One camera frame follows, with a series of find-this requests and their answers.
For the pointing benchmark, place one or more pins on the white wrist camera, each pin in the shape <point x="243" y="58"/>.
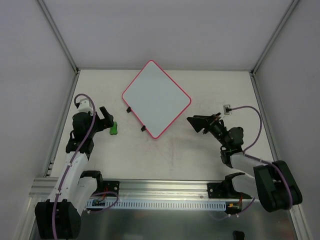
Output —
<point x="84" y="106"/>
<point x="227" y="109"/>

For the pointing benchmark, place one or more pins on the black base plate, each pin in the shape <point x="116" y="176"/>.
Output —
<point x="110" y="186"/>
<point x="216" y="190"/>

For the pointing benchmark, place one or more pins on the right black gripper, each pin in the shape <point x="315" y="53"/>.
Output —
<point x="208" y="124"/>

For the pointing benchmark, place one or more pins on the pink framed whiteboard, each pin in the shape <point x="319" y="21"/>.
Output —
<point x="155" y="99"/>

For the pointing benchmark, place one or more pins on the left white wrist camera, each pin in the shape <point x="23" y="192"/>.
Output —
<point x="84" y="106"/>

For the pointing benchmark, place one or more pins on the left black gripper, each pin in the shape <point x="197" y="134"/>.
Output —
<point x="100" y="121"/>

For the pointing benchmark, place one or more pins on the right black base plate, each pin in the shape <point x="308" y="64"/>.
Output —
<point x="216" y="190"/>

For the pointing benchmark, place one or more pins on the black object bottom edge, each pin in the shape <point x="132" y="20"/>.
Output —
<point x="238" y="235"/>

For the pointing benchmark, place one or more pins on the aluminium mounting rail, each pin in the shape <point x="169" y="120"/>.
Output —
<point x="185" y="190"/>

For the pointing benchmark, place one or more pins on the aluminium frame post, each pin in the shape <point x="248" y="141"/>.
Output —
<point x="53" y="26"/>
<point x="275" y="34"/>

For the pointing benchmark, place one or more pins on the white slotted cable duct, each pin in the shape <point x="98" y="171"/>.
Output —
<point x="140" y="204"/>

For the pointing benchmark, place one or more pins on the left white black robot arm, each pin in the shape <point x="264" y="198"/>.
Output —
<point x="59" y="216"/>

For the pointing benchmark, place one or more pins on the left aluminium frame post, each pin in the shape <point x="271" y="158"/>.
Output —
<point x="53" y="26"/>

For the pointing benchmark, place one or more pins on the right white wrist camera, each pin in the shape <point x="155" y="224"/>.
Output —
<point x="227" y="109"/>

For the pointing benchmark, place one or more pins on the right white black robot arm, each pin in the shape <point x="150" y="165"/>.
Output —
<point x="271" y="182"/>

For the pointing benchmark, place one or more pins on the right aluminium frame post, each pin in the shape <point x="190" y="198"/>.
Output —
<point x="275" y="34"/>

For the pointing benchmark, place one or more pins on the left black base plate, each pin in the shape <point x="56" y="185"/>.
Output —
<point x="110" y="186"/>

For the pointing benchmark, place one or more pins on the green bone-shaped eraser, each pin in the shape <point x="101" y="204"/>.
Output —
<point x="114" y="129"/>

